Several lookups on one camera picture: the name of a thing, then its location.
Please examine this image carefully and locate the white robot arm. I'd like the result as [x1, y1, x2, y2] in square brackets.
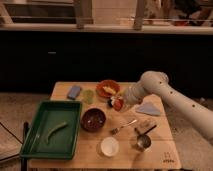
[121, 71, 213, 146]

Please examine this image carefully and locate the green plastic cup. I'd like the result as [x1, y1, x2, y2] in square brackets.
[83, 90, 94, 104]

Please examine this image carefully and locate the green bean pod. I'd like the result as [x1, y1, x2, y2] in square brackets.
[45, 122, 68, 144]

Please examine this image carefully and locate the dark maroon bowl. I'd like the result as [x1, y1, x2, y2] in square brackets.
[81, 108, 106, 132]

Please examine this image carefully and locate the yellow food piece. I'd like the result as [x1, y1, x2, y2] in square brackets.
[103, 86, 116, 95]

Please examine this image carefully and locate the orange bowl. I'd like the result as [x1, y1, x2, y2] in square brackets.
[96, 80, 120, 98]

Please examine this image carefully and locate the white black handled brush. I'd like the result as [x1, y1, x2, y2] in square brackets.
[107, 98, 113, 108]

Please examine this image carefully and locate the blue sponge block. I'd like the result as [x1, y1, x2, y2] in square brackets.
[67, 85, 81, 100]

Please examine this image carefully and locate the white round cup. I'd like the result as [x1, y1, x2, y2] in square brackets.
[97, 136, 119, 157]

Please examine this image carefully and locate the light blue cloth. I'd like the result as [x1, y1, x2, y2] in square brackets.
[135, 102, 161, 116]

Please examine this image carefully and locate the metal measuring cup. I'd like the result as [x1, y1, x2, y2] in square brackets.
[135, 126, 156, 151]

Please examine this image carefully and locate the green plastic tray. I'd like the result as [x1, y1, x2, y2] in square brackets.
[20, 101, 82, 160]

